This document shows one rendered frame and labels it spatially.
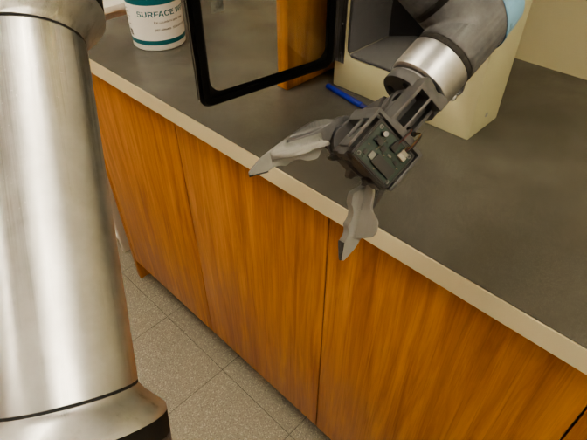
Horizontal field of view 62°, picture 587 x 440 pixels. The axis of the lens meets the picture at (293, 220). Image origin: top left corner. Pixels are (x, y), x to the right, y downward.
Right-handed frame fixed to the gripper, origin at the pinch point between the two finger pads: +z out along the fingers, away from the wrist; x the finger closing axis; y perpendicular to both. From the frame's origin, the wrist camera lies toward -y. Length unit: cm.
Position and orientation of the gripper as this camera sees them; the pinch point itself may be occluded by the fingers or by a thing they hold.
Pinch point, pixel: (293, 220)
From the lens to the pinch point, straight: 56.1
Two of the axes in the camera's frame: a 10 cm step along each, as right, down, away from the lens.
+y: 2.9, 1.7, -9.4
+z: -6.6, 7.5, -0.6
